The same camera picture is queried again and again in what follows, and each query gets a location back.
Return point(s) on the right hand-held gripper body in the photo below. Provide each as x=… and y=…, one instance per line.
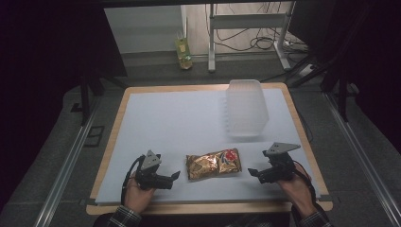
x=279, y=164

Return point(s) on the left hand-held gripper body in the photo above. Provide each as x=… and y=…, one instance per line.
x=150, y=164

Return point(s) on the person's left hand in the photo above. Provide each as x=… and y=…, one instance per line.
x=137, y=197

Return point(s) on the person's right hand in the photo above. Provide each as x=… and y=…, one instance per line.
x=298, y=192

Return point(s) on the golden snack packet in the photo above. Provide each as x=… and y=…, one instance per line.
x=213, y=164

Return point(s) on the white table mat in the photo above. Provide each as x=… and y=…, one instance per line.
x=176, y=126

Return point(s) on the translucent plastic container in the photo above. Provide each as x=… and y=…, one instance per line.
x=247, y=108

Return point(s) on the black metal stand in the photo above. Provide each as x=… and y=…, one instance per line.
x=342, y=94
x=85, y=97

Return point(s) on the green drink bottle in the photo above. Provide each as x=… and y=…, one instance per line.
x=183, y=50

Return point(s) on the aluminium floor rail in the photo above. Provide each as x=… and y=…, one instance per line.
x=66, y=167
x=362, y=157

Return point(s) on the white metal desk frame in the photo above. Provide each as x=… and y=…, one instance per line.
x=246, y=21

